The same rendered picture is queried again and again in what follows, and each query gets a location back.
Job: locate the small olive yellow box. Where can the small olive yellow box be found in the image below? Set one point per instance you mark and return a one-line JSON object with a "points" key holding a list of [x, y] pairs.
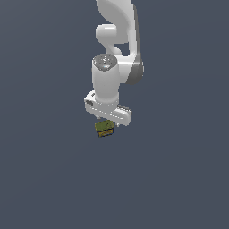
{"points": [[104, 128]]}

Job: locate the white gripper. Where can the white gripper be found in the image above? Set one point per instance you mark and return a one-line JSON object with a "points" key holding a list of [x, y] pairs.
{"points": [[103, 111]]}

